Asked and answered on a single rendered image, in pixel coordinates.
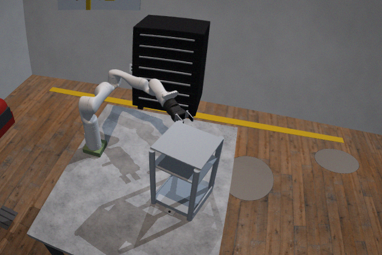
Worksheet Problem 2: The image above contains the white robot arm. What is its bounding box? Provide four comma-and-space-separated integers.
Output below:
78, 69, 167, 150

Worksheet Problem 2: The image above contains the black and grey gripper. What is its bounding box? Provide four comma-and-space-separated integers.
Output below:
159, 91, 194, 123

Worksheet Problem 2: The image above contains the grey metal shelving unit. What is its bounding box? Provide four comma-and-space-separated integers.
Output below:
149, 120, 224, 222

